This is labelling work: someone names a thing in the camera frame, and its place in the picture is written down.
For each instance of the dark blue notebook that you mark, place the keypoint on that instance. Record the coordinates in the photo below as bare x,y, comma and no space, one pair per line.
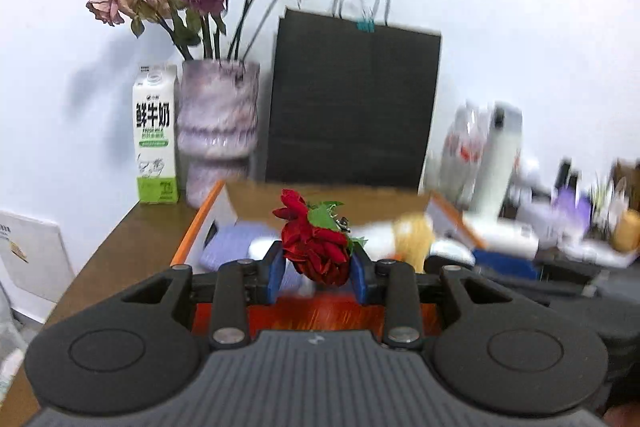
505,264

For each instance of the clear plastic water bottle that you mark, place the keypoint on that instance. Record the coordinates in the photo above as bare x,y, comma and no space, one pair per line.
460,152

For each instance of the white oblong device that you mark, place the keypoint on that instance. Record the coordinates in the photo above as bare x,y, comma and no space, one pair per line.
510,239

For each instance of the white green milk carton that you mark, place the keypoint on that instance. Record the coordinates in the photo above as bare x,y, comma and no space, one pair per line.
156,132

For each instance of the white flat carton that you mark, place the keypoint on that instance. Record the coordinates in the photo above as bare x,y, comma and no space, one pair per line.
30,262

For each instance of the white yellow plush toy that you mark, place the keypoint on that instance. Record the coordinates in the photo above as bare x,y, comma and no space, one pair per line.
412,239

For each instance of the red artificial rose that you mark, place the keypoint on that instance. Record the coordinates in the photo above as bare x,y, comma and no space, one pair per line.
315,242

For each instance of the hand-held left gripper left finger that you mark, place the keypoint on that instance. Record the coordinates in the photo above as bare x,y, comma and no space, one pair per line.
276,277

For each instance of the wooden desktop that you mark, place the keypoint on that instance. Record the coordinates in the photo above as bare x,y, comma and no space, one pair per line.
125,252

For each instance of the white thermos bottle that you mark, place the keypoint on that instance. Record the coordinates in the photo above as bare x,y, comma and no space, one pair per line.
495,157

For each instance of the lavender pouch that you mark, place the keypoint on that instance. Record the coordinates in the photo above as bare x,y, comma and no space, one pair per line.
225,247

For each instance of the black paper bag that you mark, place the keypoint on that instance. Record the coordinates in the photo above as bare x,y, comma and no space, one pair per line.
350,107

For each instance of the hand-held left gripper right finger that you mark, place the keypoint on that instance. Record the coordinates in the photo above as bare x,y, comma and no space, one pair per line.
359,279

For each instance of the purple tissue pack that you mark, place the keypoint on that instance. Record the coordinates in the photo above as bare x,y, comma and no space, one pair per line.
572,209

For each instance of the orange cardboard box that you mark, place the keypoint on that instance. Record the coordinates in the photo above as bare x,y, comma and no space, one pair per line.
250,202

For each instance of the purple marbled vase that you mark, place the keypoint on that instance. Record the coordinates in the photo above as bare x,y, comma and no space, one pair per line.
217,122

